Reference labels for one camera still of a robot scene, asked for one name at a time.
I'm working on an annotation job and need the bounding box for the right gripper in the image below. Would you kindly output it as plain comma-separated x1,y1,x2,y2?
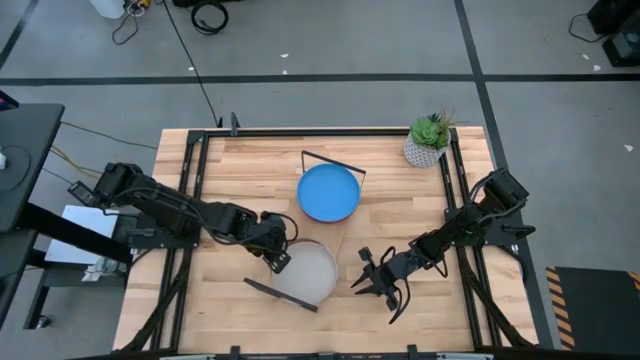
351,246,419,313

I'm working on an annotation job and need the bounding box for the grey plate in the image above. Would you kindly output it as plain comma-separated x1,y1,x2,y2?
269,239,340,307

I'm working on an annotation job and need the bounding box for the blue plate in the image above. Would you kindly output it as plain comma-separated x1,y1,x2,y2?
296,163,362,223

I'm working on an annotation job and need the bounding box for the wooden dish rack tray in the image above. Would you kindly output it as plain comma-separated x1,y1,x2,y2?
242,149,368,314

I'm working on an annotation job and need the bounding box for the succulent in white pot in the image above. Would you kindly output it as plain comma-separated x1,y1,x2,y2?
402,108,469,169

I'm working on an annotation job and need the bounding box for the crumpled white cloth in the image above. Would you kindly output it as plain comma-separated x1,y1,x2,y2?
81,257,126,284

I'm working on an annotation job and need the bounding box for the white board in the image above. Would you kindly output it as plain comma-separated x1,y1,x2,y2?
44,204,121,265

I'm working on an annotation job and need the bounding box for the black mat with hazard stripes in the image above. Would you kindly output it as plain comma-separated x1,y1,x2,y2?
544,266,640,356

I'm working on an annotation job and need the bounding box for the flat black object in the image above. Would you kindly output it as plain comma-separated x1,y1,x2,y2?
172,0,242,8

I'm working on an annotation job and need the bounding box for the round black pad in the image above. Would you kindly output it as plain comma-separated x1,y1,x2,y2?
0,144,32,196

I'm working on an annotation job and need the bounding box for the black desk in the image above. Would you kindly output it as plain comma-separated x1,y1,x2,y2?
0,102,134,331

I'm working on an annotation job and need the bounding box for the white bucket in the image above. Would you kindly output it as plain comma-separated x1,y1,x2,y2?
89,0,126,20

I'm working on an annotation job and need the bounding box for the black equipment box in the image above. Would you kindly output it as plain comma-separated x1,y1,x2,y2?
602,29,640,69

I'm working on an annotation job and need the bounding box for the black equipment case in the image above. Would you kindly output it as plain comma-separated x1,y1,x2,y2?
587,0,640,36

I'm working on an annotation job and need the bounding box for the thin black dangling cable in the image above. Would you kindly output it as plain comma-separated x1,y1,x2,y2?
388,278,411,325

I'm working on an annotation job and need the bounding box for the black metal table frame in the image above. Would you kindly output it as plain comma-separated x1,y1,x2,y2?
112,127,541,360

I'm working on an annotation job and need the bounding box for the long black floor cable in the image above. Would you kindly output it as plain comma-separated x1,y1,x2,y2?
161,0,224,128

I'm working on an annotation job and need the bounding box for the yellow cable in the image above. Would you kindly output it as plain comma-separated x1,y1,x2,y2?
49,144,109,181

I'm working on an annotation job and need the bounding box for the coiled black cable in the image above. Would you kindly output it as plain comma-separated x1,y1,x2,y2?
189,1,230,36

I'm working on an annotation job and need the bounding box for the looped black cable with plug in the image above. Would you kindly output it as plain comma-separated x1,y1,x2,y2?
110,0,147,46

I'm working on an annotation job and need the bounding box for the black cable at equipment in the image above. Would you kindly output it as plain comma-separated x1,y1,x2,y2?
568,12,607,44

